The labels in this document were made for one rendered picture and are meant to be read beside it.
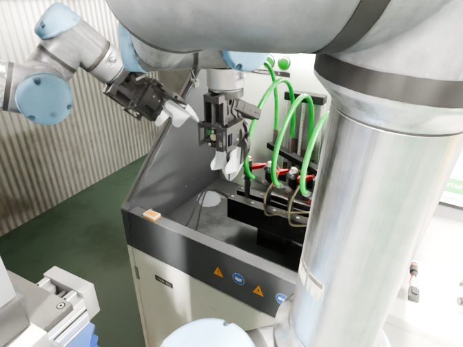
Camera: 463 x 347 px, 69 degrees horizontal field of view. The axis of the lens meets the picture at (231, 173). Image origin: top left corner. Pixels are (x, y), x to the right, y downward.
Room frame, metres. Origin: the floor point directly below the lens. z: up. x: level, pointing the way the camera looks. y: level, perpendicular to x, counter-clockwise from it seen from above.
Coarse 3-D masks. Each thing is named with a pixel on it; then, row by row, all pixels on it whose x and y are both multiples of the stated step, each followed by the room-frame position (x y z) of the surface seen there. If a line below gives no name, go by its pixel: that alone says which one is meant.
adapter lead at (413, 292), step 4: (412, 264) 0.64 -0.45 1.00; (416, 264) 0.64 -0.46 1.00; (412, 268) 0.63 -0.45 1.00; (416, 268) 0.63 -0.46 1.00; (412, 272) 0.62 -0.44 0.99; (416, 272) 0.62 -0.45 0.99; (412, 276) 0.61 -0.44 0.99; (412, 280) 0.60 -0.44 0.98; (412, 284) 0.59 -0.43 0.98; (412, 288) 0.56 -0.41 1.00; (416, 288) 0.56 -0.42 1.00; (408, 292) 0.56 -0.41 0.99; (412, 292) 0.55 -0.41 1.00; (416, 292) 0.55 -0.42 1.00; (408, 296) 0.55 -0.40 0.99; (412, 296) 0.54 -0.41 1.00; (416, 296) 0.54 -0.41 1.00; (412, 300) 0.54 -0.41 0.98; (416, 300) 0.54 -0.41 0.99
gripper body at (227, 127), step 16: (208, 96) 0.63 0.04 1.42; (224, 96) 0.63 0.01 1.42; (240, 96) 0.65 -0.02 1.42; (208, 112) 0.64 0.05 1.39; (224, 112) 0.63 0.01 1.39; (208, 128) 0.65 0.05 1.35; (224, 128) 0.61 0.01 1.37; (240, 128) 0.65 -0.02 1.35; (208, 144) 0.65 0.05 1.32; (224, 144) 0.62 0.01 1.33
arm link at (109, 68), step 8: (112, 48) 0.70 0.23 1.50; (104, 56) 0.75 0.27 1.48; (112, 56) 0.68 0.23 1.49; (120, 56) 0.70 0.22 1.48; (104, 64) 0.67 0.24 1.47; (112, 64) 0.68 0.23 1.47; (120, 64) 0.69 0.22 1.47; (88, 72) 0.69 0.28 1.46; (96, 72) 0.68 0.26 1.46; (104, 72) 0.68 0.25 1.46; (112, 72) 0.68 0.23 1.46; (120, 72) 0.69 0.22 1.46; (104, 80) 0.69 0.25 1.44; (112, 80) 0.69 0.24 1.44
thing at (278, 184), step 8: (304, 96) 0.92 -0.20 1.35; (296, 104) 0.87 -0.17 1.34; (312, 104) 0.98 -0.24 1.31; (288, 112) 0.85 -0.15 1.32; (312, 112) 0.99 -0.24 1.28; (288, 120) 0.83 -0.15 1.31; (312, 120) 1.00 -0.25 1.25; (280, 128) 0.82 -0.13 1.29; (312, 128) 1.00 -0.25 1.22; (280, 136) 0.81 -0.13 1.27; (280, 144) 0.80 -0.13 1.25; (272, 160) 0.78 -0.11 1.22; (272, 168) 0.78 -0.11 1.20; (272, 176) 0.78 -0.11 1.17; (280, 184) 0.82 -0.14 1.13; (288, 192) 0.88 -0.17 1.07
